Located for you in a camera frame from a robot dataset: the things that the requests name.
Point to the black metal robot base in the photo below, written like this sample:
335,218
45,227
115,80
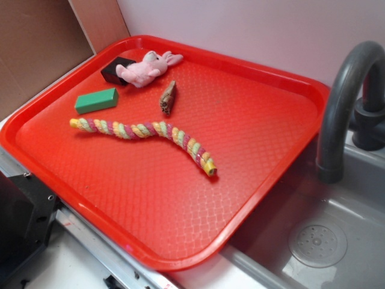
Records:
28,209

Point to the green rectangular block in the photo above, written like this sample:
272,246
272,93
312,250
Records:
97,101

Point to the black rectangular block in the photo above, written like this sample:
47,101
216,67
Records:
109,72

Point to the red plastic tray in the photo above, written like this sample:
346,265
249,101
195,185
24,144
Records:
149,196

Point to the brown wooden wedge piece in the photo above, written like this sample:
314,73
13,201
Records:
168,97

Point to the pink plush bunny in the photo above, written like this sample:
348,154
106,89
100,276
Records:
152,66

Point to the grey plastic sink basin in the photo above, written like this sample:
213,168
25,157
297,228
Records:
355,204

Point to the round grey sink drain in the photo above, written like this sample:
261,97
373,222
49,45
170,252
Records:
317,243

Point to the brown cardboard panel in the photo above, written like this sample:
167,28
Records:
43,40

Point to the grey curved sink faucet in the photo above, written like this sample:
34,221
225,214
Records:
338,116

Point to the pastel twisted rope toy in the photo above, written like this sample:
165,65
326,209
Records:
180,138

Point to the dark grey faucet handle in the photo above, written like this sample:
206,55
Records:
369,114

